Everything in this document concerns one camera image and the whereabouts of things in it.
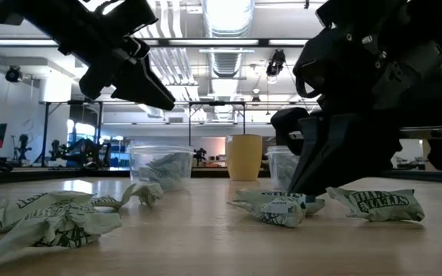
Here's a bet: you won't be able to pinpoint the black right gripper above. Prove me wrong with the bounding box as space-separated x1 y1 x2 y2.
270 0 442 196

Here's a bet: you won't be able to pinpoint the yellow orange cup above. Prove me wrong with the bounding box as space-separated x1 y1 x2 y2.
226 133 263 182

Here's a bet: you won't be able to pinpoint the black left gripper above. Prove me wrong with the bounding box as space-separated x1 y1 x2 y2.
58 0 176 111

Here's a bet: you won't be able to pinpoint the black background rig frame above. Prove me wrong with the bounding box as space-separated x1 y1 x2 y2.
38 100 104 166
188 100 247 146

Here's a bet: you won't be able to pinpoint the black background robot arms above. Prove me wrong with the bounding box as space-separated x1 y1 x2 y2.
50 137 113 169

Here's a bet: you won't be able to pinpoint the silver ventilation duct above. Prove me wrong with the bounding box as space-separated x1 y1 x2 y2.
201 0 256 80

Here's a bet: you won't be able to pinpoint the black ceiling camera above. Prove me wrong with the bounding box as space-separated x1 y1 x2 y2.
266 48 287 77
5 65 23 84

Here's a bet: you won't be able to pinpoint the black metal table frame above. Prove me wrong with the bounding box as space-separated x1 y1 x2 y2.
0 166 442 186

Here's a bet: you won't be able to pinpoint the clear plastic container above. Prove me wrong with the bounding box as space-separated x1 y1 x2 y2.
127 144 196 192
266 145 302 192

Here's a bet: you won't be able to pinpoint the black overhead crossbar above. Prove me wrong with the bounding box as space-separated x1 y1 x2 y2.
0 37 310 48

